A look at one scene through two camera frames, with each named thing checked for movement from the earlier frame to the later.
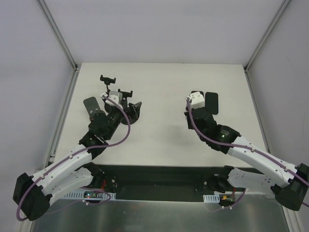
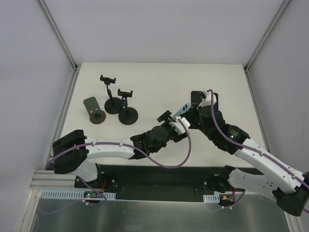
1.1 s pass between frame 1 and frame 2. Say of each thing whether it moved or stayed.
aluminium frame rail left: stayed
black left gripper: moved
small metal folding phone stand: stayed
